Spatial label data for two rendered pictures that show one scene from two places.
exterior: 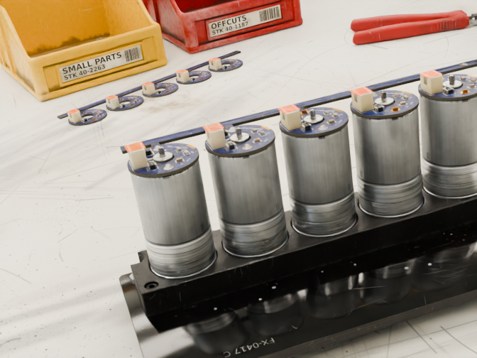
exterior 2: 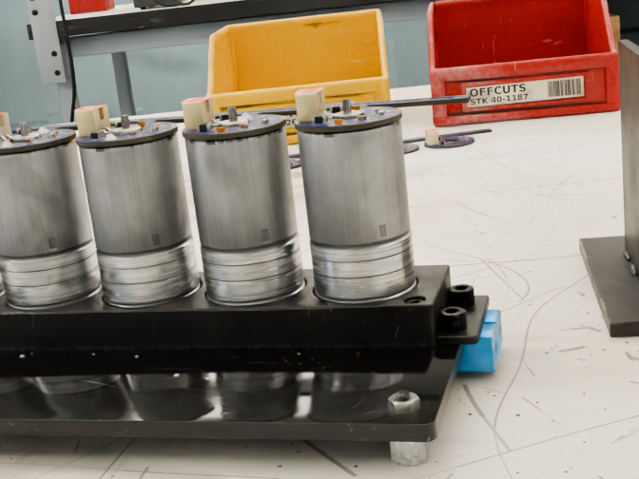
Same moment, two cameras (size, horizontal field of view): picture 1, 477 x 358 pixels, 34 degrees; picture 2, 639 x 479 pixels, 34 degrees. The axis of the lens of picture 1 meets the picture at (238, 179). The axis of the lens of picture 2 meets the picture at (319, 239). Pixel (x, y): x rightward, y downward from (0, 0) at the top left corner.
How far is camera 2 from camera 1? 21 cm
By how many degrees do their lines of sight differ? 29
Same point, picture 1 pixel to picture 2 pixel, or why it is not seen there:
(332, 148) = (116, 170)
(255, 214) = (14, 245)
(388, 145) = (206, 185)
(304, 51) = (568, 139)
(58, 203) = not seen: hidden behind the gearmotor
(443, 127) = (307, 177)
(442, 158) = (313, 230)
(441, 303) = (141, 426)
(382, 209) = (211, 289)
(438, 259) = (227, 376)
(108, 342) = not seen: outside the picture
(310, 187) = (96, 226)
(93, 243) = not seen: hidden behind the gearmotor
